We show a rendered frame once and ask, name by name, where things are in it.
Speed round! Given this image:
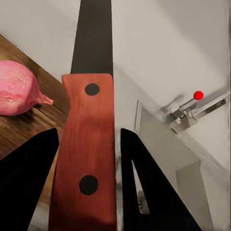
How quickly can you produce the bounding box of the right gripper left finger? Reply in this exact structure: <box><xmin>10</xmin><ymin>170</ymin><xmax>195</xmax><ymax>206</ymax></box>
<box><xmin>0</xmin><ymin>128</ymin><xmax>60</xmax><ymax>231</ymax></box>

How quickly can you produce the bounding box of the vidalia onion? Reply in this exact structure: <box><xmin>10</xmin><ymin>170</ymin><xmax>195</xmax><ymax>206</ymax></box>
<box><xmin>0</xmin><ymin>61</ymin><xmax>53</xmax><ymax>116</ymax></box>

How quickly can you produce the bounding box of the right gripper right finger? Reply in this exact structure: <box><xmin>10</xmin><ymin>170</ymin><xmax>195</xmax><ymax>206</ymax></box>
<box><xmin>120</xmin><ymin>128</ymin><xmax>202</xmax><ymax>231</ymax></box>

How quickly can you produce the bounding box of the parer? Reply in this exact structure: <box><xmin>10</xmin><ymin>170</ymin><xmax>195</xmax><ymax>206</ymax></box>
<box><xmin>48</xmin><ymin>0</ymin><xmax>117</xmax><ymax>231</ymax></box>

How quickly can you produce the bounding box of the cutting board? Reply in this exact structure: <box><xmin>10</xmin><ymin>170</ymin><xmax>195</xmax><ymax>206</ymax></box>
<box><xmin>0</xmin><ymin>34</ymin><xmax>70</xmax><ymax>206</ymax></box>

